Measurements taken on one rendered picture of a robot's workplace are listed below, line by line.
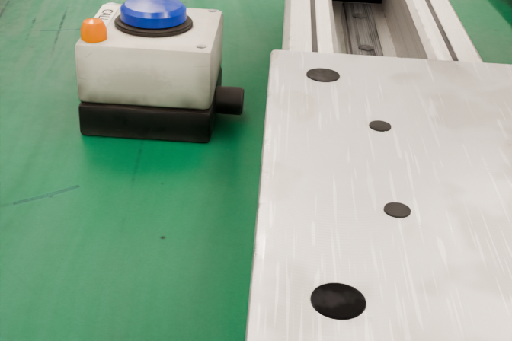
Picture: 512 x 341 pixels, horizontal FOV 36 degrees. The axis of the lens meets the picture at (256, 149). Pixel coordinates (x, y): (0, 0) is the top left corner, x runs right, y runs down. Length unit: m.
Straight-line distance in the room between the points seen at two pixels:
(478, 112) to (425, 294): 0.09
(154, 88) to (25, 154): 0.08
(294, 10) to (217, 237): 0.14
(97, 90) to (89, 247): 0.12
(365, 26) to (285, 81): 0.27
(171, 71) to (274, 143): 0.25
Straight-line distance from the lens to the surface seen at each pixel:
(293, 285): 0.16
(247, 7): 0.73
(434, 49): 0.41
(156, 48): 0.46
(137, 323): 0.34
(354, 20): 0.53
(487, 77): 0.27
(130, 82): 0.47
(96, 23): 0.47
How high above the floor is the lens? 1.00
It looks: 28 degrees down
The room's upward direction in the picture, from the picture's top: 3 degrees clockwise
